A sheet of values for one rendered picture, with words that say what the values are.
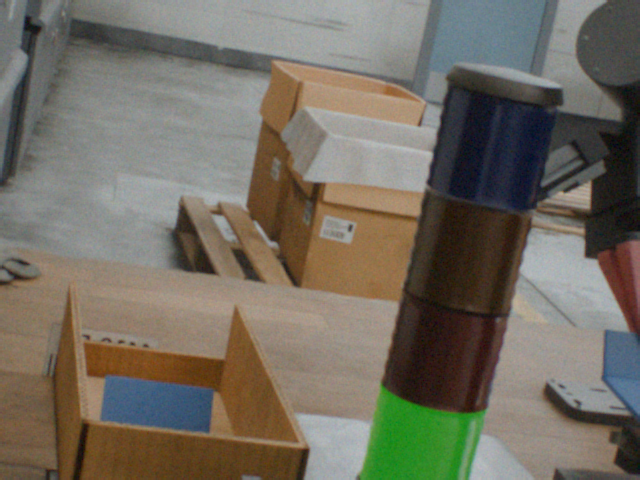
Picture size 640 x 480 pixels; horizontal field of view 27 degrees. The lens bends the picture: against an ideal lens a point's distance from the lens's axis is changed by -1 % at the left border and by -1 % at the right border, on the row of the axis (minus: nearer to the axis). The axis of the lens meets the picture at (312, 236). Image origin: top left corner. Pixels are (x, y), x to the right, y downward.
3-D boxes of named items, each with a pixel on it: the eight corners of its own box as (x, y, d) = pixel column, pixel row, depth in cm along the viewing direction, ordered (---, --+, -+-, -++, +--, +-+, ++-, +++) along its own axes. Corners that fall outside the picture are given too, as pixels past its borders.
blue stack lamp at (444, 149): (514, 190, 47) (536, 95, 46) (554, 216, 43) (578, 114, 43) (411, 172, 46) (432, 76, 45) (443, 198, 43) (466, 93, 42)
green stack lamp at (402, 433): (448, 468, 49) (468, 382, 49) (480, 514, 46) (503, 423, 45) (348, 457, 48) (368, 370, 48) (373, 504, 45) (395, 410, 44)
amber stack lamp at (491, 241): (492, 285, 48) (513, 194, 47) (529, 319, 44) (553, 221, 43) (389, 270, 47) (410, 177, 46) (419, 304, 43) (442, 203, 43)
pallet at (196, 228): (514, 366, 441) (524, 324, 438) (214, 327, 417) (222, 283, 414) (414, 265, 555) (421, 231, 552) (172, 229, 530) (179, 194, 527)
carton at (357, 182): (474, 323, 427) (510, 169, 416) (281, 294, 415) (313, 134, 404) (426, 267, 490) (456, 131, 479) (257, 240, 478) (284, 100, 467)
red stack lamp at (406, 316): (469, 378, 49) (491, 290, 48) (504, 418, 45) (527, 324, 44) (369, 365, 48) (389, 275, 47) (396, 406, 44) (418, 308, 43)
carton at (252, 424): (221, 408, 96) (242, 303, 94) (282, 582, 72) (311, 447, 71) (40, 386, 93) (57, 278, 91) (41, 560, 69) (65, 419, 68)
